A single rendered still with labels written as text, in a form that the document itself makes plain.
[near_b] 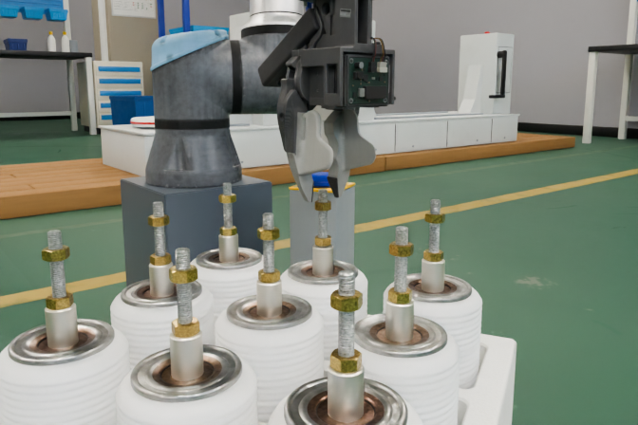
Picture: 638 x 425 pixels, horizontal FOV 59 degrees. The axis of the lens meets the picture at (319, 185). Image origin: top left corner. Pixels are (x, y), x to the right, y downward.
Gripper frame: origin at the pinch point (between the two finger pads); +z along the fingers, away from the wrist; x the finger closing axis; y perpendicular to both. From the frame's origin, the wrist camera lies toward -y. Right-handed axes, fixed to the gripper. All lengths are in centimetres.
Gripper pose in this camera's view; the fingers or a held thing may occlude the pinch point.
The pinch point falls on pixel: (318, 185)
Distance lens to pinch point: 59.7
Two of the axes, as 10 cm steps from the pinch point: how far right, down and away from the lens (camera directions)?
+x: 7.7, -1.1, 6.3
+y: 6.4, 1.3, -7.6
